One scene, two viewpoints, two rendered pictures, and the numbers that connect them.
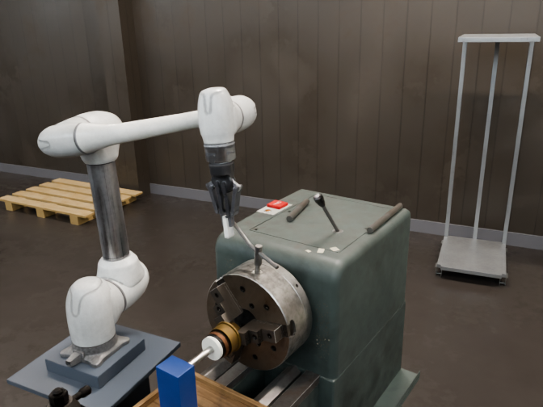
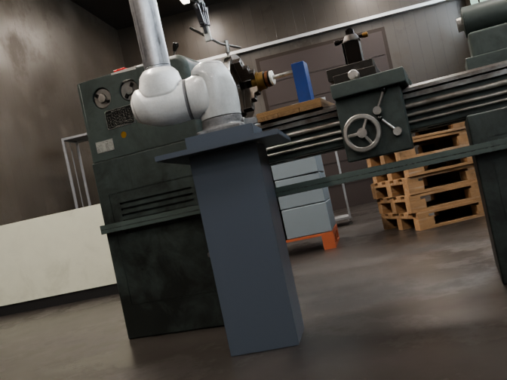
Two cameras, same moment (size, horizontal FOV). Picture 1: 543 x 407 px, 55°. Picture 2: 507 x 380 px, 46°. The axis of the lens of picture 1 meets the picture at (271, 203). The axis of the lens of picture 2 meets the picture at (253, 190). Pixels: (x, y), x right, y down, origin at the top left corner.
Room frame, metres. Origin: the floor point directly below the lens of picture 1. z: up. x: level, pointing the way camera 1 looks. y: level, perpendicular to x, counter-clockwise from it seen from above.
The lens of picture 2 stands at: (2.23, 2.83, 0.53)
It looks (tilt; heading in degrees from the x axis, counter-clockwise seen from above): 1 degrees up; 253
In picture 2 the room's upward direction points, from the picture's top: 12 degrees counter-clockwise
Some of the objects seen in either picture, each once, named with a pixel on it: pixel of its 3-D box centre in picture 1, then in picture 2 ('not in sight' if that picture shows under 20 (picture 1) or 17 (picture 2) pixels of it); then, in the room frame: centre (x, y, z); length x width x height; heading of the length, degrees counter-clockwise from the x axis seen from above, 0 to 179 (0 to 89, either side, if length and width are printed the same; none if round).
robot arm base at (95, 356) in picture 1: (90, 344); (228, 124); (1.63, 0.67, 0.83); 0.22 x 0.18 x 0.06; 154
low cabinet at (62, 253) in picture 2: not in sight; (84, 250); (2.21, -3.33, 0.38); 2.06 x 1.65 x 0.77; 154
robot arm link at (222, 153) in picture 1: (220, 152); not in sight; (1.49, 0.15, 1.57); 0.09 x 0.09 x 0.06
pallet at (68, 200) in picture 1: (71, 199); not in sight; (5.56, 2.24, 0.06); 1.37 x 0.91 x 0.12; 64
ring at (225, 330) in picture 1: (224, 339); (262, 81); (1.27, 0.14, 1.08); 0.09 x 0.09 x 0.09; 54
